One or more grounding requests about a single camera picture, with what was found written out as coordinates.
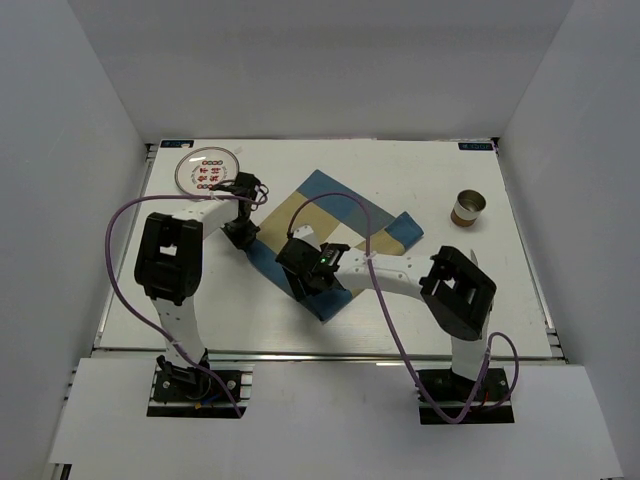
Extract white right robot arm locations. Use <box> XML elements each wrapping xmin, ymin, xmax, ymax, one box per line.
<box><xmin>276</xmin><ymin>238</ymin><xmax>497</xmax><ymax>399</ymax></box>

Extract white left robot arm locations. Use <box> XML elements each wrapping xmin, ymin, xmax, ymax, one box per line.
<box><xmin>134</xmin><ymin>172</ymin><xmax>262</xmax><ymax>399</ymax></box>

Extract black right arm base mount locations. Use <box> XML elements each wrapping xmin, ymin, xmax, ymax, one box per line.
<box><xmin>417</xmin><ymin>368</ymin><xmax>515</xmax><ymax>425</ymax></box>

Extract white plate with red print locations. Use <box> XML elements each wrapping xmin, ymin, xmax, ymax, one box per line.
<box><xmin>174</xmin><ymin>147</ymin><xmax>240</xmax><ymax>195</ymax></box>

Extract blue corner sticker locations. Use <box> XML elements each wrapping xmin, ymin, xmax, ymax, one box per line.
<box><xmin>160</xmin><ymin>139</ymin><xmax>194</xmax><ymax>149</ymax></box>
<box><xmin>458</xmin><ymin>142</ymin><xmax>494</xmax><ymax>151</ymax></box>

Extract blue tan white cloth napkin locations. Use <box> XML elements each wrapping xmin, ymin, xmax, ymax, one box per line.
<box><xmin>247</xmin><ymin>170</ymin><xmax>424</xmax><ymax>295</ymax></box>

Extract blue left corner sticker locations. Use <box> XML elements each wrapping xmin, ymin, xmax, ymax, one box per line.
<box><xmin>160</xmin><ymin>139</ymin><xmax>194</xmax><ymax>149</ymax></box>

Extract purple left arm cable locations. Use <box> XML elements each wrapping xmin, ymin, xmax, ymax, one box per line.
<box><xmin>107</xmin><ymin>182</ymin><xmax>269</xmax><ymax>417</ymax></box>

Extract brown metal cup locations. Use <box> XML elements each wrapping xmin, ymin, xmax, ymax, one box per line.
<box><xmin>450</xmin><ymin>189</ymin><xmax>487</xmax><ymax>228</ymax></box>

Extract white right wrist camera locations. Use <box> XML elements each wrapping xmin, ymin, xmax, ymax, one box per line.
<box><xmin>293</xmin><ymin>224</ymin><xmax>320</xmax><ymax>250</ymax></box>

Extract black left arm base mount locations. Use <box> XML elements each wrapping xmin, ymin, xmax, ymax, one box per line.
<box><xmin>146</xmin><ymin>367</ymin><xmax>253</xmax><ymax>420</ymax></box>

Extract blue right corner sticker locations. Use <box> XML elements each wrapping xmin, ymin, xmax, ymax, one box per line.
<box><xmin>458</xmin><ymin>142</ymin><xmax>494</xmax><ymax>151</ymax></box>

